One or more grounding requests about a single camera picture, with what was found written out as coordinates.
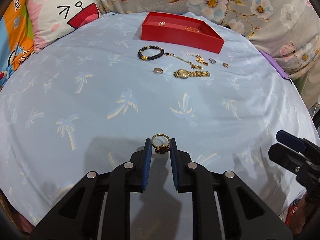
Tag gold ring with dark stone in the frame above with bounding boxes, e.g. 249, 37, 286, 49
151, 133, 171, 155

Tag gold braided cuff bangle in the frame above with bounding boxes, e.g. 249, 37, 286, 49
184, 27, 200, 33

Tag red jewelry box tray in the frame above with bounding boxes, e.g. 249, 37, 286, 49
140, 12, 225, 54

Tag person's right hand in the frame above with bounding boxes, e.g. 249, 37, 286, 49
288, 193, 319, 235

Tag purple cloth edge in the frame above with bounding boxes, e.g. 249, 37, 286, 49
260, 51, 291, 81

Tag light blue palm-print sheet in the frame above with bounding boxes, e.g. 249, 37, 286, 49
1, 13, 319, 224

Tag grey floral blanket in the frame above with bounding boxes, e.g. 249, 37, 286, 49
96, 0, 319, 108

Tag gold wristwatch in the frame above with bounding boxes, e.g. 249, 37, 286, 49
174, 69, 210, 79

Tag colourful cartoon bedsheet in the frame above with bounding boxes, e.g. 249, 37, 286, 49
1, 0, 34, 87

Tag white pink cat pillow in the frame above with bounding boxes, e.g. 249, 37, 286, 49
26, 0, 100, 53

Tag gold link chain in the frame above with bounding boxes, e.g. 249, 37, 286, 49
186, 52, 210, 67

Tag gold chain bracelet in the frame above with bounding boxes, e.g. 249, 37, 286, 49
164, 52, 203, 70

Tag black bead gold bracelet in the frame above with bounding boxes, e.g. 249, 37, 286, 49
137, 45, 165, 61

